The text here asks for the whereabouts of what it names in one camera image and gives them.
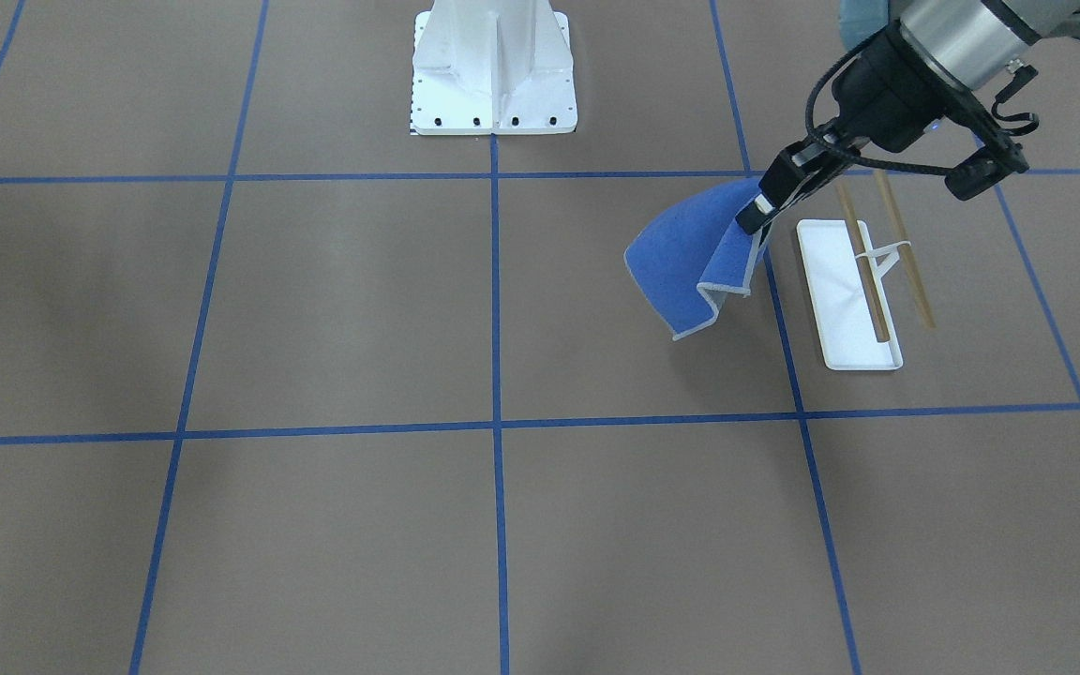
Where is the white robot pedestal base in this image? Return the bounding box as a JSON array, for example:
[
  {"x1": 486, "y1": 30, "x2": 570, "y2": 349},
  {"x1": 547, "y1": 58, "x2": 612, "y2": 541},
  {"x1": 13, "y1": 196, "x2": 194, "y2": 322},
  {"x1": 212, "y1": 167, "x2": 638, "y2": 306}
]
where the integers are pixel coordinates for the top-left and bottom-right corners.
[{"x1": 409, "y1": 1, "x2": 578, "y2": 136}]

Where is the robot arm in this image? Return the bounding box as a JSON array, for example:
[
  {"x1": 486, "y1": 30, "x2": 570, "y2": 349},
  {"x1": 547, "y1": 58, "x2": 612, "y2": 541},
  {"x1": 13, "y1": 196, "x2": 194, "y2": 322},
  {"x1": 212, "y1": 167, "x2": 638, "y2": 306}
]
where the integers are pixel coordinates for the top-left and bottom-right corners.
[{"x1": 734, "y1": 1, "x2": 1080, "y2": 234}]

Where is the white towel rack with wooden bars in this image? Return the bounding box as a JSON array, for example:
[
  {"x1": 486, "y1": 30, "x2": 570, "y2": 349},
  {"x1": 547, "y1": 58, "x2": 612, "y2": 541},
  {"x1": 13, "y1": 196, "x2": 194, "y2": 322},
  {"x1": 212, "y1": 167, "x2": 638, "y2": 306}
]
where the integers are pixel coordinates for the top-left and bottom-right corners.
[{"x1": 794, "y1": 168, "x2": 936, "y2": 372}]

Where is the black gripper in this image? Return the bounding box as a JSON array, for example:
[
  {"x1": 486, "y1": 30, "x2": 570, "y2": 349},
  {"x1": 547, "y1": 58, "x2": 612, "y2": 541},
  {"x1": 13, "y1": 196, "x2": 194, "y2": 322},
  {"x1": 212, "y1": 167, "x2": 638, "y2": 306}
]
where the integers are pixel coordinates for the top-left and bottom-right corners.
[{"x1": 734, "y1": 24, "x2": 971, "y2": 234}]

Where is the blue towel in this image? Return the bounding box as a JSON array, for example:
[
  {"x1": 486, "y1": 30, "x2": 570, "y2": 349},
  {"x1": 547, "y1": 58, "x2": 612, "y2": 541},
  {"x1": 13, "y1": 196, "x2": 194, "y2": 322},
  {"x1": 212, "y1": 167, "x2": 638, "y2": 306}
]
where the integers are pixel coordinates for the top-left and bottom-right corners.
[{"x1": 624, "y1": 178, "x2": 768, "y2": 340}]

